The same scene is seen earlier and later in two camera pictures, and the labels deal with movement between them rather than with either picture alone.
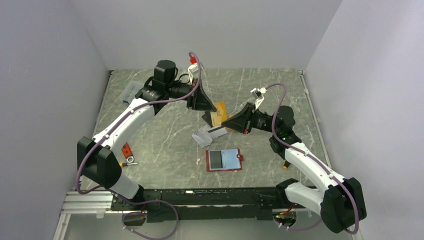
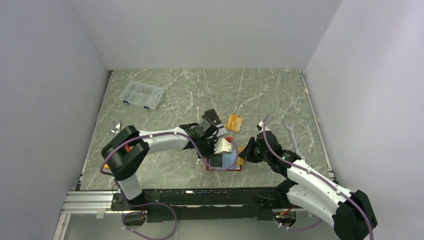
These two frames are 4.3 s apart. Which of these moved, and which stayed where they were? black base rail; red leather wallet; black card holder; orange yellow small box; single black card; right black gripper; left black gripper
Moved: orange yellow small box; right black gripper; left black gripper
Stayed: single black card; black card holder; red leather wallet; black base rail
